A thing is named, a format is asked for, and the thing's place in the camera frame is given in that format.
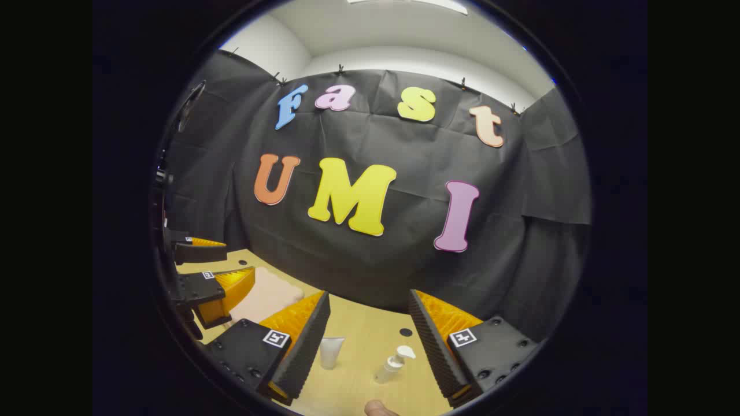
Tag white squeeze tube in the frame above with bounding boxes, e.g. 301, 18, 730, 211
319, 337, 346, 370

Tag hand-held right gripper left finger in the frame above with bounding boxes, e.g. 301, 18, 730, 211
205, 291, 331, 406

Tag pink suitcase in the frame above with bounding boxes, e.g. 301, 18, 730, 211
223, 266, 305, 331

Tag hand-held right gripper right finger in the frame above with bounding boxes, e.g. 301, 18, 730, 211
409, 289, 539, 408

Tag white pump bottle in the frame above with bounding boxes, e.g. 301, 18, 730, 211
374, 345, 416, 384

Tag black backdrop cloth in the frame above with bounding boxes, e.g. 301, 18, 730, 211
165, 51, 591, 341

